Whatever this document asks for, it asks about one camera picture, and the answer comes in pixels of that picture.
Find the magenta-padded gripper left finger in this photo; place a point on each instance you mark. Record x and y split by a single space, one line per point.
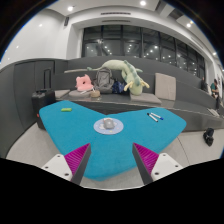
58 165

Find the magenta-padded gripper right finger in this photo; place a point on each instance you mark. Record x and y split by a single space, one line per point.
163 165

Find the grey computer mouse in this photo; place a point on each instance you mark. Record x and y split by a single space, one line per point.
108 123

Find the white marker with black cap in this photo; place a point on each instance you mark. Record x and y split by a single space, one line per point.
152 117

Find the white marker with blue cap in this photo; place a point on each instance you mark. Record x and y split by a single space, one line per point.
157 116

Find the black bag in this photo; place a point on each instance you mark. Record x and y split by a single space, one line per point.
209 136

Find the small green eraser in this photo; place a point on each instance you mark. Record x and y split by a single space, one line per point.
66 109

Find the black suitcase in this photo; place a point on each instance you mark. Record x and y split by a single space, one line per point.
42 101

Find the flat grey seat cushion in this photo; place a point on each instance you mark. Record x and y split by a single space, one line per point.
61 93
76 94
145 98

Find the upright beige cushion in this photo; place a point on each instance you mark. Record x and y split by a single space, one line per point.
165 86

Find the small brown pouch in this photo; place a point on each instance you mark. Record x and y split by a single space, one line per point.
95 94

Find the pink plush cushion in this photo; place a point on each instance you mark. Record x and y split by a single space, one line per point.
80 86

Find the green dragon plush toy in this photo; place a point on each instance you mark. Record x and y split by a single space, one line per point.
135 85

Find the dark blue patterned bag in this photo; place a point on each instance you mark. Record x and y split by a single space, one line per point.
118 87

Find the person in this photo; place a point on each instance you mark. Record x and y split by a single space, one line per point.
215 90
203 84

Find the grey backpack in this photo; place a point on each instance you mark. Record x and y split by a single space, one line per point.
104 80

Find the ceiling lights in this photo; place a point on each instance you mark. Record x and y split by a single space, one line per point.
70 8

